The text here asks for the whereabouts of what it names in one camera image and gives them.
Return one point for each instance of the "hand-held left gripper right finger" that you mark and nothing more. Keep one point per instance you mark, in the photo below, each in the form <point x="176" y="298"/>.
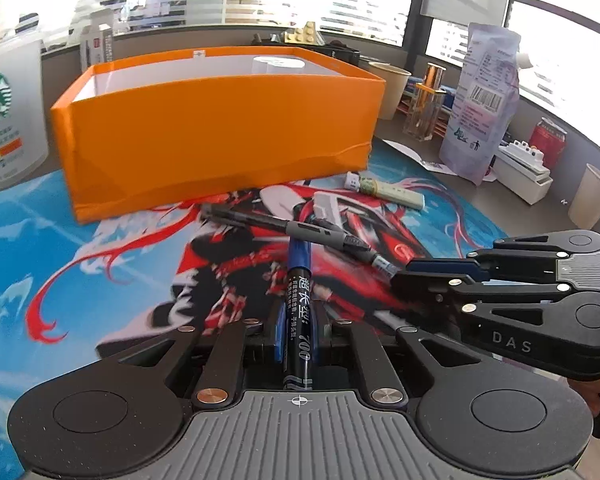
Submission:
<point x="323" y="332"/>

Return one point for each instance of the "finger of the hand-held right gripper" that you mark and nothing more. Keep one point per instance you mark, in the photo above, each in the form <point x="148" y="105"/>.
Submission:
<point x="445" y="267"/>
<point x="420" y="285"/>

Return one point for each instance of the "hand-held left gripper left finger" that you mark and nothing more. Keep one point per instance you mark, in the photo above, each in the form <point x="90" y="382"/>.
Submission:
<point x="278" y="332"/>

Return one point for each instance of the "blue marker black label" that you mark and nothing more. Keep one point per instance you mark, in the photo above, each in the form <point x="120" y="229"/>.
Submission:
<point x="300" y="310"/>

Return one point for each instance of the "grey gel pen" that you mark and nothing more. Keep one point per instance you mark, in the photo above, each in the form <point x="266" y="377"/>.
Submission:
<point x="320" y="234"/>

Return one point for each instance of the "orange cardboard box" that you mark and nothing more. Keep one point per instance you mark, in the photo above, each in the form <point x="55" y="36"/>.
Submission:
<point x="220" y="135"/>

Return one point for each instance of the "person's right hand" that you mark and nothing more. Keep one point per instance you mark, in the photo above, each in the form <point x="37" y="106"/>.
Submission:
<point x="587" y="392"/>

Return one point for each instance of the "green white tube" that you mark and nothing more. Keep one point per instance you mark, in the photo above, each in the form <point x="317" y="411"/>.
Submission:
<point x="390" y="192"/>

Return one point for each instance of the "white plastic box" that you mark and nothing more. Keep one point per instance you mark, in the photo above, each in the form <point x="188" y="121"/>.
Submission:
<point x="520" y="180"/>

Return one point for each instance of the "beige paper cup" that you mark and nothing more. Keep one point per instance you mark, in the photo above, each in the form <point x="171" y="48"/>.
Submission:
<point x="392" y="90"/>
<point x="592" y="200"/>

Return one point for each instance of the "white paper sheet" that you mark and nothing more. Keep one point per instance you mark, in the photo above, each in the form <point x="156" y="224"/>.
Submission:
<point x="405" y="150"/>

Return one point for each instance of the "glass perfume bottle gold cap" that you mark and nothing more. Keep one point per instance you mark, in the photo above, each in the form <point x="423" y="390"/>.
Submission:
<point x="425" y="110"/>

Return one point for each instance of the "purple refill pouch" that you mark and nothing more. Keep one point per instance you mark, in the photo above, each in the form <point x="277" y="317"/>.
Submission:
<point x="480" y="110"/>

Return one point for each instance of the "red drink can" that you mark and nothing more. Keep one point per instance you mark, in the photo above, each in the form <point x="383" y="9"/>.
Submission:
<point x="547" y="140"/>

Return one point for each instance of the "printed blue desk mat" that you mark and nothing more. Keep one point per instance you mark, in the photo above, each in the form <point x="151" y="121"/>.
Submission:
<point x="80" y="240"/>

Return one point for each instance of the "striped glass partition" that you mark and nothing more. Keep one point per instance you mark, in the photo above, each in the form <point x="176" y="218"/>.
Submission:
<point x="360" y="5"/>
<point x="555" y="60"/>

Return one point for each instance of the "white tape roll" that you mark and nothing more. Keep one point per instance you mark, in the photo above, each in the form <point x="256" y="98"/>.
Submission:
<point x="280" y="65"/>

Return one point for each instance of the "yellow building brick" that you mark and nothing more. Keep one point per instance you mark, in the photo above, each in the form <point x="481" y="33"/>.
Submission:
<point x="305" y="35"/>

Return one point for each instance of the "clear plastic cup green logo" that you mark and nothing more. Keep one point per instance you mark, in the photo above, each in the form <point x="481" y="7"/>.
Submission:
<point x="15" y="135"/>

